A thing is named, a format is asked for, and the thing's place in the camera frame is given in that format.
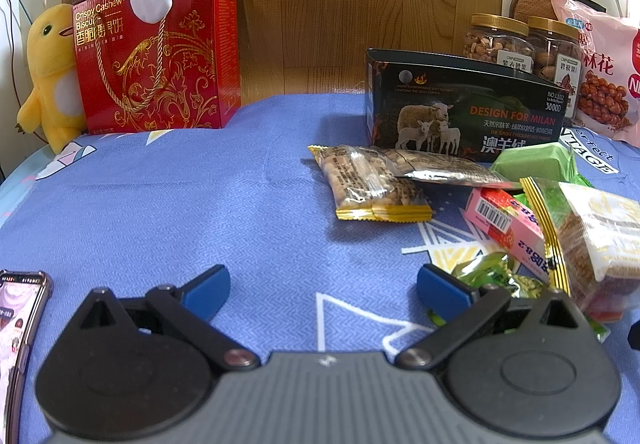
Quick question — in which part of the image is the large clear cracker packet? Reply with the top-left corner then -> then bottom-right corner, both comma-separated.
520,176 -> 640,322

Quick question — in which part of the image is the pink twisted snack bag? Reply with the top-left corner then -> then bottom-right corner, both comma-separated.
550,0 -> 640,147

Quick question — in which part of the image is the small green crinkled snack packet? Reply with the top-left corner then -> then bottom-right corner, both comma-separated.
427,251 -> 611,345

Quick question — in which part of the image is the gold lid dark nut jar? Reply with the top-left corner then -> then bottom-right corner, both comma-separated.
527,16 -> 585,89

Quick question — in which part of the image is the gold-edged clear snack packet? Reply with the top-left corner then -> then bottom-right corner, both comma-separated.
350,146 -> 433,223
307,145 -> 381,222

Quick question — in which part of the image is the pale green block snack packet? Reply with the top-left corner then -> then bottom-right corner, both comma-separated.
489,143 -> 591,187

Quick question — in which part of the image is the silver snack packet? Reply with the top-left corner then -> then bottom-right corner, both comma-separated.
385,149 -> 523,191

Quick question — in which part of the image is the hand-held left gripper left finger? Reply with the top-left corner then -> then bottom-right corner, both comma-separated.
65,265 -> 261,372

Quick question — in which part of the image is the brown woven pad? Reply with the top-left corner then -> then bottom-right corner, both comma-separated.
510,0 -> 556,24

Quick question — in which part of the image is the yellow plush toy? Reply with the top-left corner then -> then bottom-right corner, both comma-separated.
15,4 -> 88,155

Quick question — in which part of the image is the gold lid light nut jar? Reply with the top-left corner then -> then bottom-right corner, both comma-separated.
462,14 -> 536,69

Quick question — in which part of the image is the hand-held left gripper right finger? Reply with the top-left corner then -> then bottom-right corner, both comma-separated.
397,264 -> 596,370

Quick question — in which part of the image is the pink snack box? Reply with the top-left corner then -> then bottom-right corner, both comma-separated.
465,187 -> 551,282

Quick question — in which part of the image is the red gift box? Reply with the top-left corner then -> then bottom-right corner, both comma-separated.
71,0 -> 242,135

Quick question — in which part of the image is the black sheep print box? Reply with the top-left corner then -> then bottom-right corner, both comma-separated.
363,48 -> 578,165

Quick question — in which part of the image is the smartphone in clear case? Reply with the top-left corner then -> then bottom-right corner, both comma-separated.
0,270 -> 53,444

